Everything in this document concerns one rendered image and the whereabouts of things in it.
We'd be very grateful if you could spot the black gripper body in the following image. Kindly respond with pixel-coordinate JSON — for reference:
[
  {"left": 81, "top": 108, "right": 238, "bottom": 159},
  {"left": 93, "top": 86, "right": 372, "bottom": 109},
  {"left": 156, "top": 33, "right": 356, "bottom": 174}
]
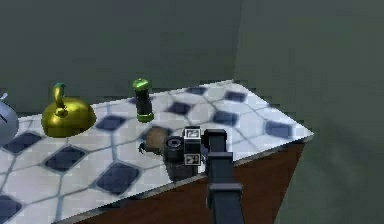
[{"left": 165, "top": 134, "right": 200, "bottom": 184}]

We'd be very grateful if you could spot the black green pepper mill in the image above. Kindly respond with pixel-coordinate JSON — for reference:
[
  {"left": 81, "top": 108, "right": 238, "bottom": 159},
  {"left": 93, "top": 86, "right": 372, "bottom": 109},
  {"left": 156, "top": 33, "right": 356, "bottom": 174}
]
[{"left": 131, "top": 77, "right": 156, "bottom": 124}]

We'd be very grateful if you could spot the brown potato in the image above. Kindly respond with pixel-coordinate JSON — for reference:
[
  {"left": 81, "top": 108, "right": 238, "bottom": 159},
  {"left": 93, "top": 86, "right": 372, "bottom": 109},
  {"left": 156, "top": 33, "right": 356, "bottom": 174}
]
[{"left": 145, "top": 126, "right": 173, "bottom": 156}]

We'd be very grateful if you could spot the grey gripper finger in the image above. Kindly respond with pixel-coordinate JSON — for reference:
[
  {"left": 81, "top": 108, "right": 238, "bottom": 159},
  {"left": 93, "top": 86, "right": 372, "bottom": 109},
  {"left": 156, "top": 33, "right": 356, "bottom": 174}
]
[{"left": 138, "top": 142, "right": 168, "bottom": 158}]

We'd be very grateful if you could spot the grey round pot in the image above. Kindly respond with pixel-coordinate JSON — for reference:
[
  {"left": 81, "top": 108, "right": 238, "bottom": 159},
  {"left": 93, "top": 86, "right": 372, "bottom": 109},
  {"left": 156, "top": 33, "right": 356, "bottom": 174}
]
[{"left": 0, "top": 92, "right": 20, "bottom": 146}]

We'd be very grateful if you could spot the brown counter with tiled top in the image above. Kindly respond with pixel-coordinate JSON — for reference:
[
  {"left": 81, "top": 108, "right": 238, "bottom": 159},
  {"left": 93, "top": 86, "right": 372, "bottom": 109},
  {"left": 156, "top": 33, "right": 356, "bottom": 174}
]
[{"left": 0, "top": 78, "right": 315, "bottom": 224}]

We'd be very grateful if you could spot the golden kettle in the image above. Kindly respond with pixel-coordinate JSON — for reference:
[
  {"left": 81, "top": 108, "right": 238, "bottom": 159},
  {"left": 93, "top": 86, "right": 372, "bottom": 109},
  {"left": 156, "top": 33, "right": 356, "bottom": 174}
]
[{"left": 40, "top": 82, "right": 98, "bottom": 139}]

